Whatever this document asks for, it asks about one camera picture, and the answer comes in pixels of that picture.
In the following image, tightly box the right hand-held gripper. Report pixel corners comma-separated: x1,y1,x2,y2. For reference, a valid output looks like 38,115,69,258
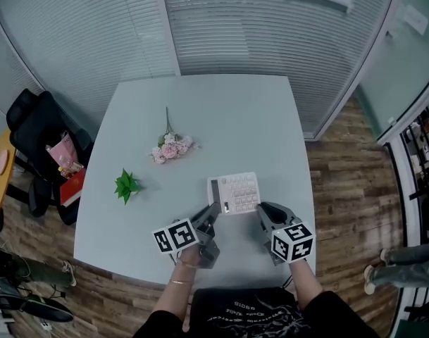
256,201,316,267

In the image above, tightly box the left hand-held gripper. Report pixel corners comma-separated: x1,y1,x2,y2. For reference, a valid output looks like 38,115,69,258
151,202,223,270

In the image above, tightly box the white and pink calculator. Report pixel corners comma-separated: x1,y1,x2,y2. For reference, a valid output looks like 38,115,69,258
206,172,263,215

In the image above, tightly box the person's right forearm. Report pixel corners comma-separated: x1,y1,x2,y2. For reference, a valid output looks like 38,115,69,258
287,258,325,311

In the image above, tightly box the person's left forearm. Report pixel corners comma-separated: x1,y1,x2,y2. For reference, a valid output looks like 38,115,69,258
151,249,201,317

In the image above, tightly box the pink flower bouquet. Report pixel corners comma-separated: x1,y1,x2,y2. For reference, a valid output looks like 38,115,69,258
149,106,201,165

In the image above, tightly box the green artificial plant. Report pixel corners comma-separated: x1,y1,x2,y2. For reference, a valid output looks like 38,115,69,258
113,168,145,206

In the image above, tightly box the grey table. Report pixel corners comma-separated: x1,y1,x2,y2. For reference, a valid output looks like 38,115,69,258
73,75,317,290

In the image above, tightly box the person's black printed shirt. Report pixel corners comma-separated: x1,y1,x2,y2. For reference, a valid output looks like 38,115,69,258
132,287,380,338

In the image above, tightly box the red book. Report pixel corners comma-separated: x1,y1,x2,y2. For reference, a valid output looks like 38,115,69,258
59,170,87,208

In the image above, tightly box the black metal shelf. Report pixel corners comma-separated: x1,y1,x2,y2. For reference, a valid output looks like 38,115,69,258
382,93,429,334

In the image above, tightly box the pink bag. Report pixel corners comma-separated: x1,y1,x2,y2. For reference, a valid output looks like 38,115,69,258
45,130,82,171

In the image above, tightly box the black office chair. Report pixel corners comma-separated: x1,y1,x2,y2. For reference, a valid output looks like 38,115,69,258
6,88,95,226

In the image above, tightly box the black chair base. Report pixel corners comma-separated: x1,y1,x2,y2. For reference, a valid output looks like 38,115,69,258
0,276,75,324

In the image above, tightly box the small white paper notice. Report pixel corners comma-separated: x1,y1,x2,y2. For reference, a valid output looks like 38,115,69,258
385,3,429,37

